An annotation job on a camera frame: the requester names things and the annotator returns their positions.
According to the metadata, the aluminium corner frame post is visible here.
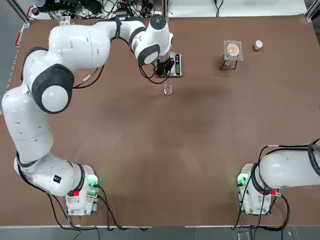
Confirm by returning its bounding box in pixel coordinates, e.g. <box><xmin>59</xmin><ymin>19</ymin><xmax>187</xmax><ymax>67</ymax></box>
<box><xmin>9</xmin><ymin>0</ymin><xmax>33</xmax><ymax>28</ymax></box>

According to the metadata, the black tripod stand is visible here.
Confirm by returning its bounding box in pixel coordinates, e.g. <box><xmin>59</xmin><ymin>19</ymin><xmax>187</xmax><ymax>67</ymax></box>
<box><xmin>219</xmin><ymin>56</ymin><xmax>239</xmax><ymax>71</ymax></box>

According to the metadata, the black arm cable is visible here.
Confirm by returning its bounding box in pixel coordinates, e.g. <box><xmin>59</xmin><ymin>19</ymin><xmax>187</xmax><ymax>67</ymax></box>
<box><xmin>72</xmin><ymin>14</ymin><xmax>176</xmax><ymax>90</ymax></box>
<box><xmin>228</xmin><ymin>138</ymin><xmax>320</xmax><ymax>231</ymax></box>

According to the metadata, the silver digital balance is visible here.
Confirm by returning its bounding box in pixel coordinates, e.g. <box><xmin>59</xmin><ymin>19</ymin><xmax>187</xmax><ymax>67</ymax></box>
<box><xmin>154</xmin><ymin>52</ymin><xmax>185</xmax><ymax>78</ymax></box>

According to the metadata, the white test tube rack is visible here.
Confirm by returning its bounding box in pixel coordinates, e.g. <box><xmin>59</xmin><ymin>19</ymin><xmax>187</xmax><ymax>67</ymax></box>
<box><xmin>59</xmin><ymin>15</ymin><xmax>73</xmax><ymax>26</ymax></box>

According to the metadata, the small glass beaker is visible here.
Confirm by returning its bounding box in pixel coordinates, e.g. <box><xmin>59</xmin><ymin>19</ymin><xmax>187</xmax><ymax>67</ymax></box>
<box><xmin>162</xmin><ymin>83</ymin><xmax>174</xmax><ymax>97</ymax></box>

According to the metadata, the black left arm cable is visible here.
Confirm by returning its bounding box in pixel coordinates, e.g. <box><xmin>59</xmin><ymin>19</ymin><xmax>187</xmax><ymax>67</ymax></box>
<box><xmin>72</xmin><ymin>14</ymin><xmax>176</xmax><ymax>90</ymax></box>

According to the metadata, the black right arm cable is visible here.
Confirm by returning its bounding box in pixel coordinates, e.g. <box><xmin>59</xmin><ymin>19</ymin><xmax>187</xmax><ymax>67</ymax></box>
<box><xmin>228</xmin><ymin>138</ymin><xmax>320</xmax><ymax>231</ymax></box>

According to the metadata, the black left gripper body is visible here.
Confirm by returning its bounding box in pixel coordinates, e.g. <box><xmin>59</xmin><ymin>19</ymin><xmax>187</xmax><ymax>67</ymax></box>
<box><xmin>155</xmin><ymin>57</ymin><xmax>176</xmax><ymax>77</ymax></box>

